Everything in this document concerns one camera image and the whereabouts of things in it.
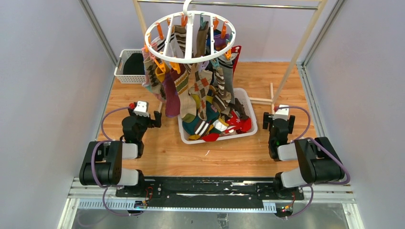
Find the pink patterned sock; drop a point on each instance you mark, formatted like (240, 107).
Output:
(145, 55)

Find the orange clothes clip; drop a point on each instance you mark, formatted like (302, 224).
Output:
(176, 66)

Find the white perforated plastic basket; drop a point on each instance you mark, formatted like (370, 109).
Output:
(118, 73)

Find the metal hanging rod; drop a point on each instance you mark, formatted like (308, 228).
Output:
(227, 4)

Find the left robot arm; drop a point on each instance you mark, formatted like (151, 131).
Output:
(102, 165)

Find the red hanging sock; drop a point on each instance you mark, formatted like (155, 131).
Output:
(235, 54)

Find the teal sock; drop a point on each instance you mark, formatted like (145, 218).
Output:
(200, 127)

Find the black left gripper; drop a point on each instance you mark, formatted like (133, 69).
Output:
(156, 122)

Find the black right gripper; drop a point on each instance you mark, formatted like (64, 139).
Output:
(268, 120)

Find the maroon purple striped sock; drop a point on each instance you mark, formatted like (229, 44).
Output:
(172, 108)

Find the black sock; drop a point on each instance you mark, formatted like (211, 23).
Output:
(134, 65)

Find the wooden drying rack frame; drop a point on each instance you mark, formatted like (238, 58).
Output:
(274, 94)

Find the hanging argyle sock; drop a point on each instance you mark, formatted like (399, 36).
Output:
(199, 91)

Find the brown striped hanging sock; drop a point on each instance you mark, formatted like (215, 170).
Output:
(180, 35)

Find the brown argyle sock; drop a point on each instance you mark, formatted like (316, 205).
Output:
(154, 85)

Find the red patterned sock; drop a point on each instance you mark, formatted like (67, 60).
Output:
(237, 125)

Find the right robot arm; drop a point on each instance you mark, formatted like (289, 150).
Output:
(318, 162)

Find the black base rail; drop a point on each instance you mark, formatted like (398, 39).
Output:
(212, 193)

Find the white sock laundry basket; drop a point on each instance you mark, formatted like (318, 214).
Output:
(220, 125)

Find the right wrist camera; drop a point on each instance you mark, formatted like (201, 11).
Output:
(281, 112)

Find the white round clip hanger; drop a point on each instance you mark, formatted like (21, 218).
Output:
(165, 25)

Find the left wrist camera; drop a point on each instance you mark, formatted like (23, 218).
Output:
(141, 108)

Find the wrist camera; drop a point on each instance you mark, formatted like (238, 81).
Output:
(281, 112)
(141, 108)

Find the rust green striped sock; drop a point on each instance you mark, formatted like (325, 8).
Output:
(187, 103)

